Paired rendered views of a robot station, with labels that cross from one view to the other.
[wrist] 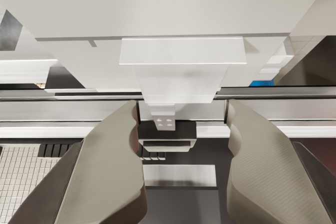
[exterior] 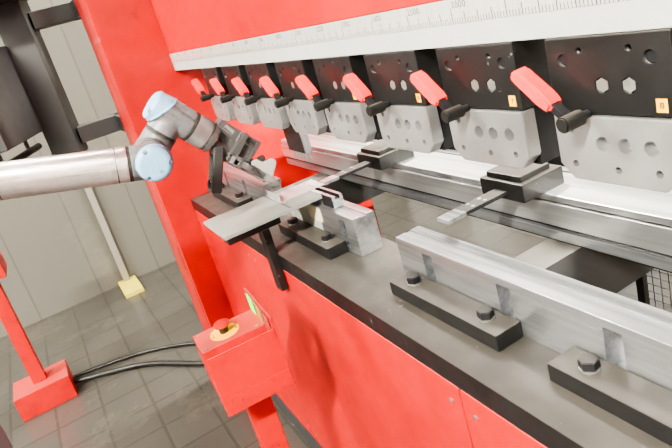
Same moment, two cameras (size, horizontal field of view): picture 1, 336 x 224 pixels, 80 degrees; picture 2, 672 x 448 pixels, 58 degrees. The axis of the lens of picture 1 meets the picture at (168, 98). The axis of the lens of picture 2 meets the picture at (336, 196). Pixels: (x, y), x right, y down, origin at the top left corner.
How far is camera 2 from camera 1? 1.50 m
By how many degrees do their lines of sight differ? 64
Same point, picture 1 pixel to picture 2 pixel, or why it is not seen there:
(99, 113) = (421, 180)
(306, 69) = (359, 191)
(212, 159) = not seen: hidden behind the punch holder
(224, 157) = not seen: hidden behind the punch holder
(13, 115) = (476, 191)
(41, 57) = (330, 212)
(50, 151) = not seen: hidden behind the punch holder
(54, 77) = (331, 202)
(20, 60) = (334, 213)
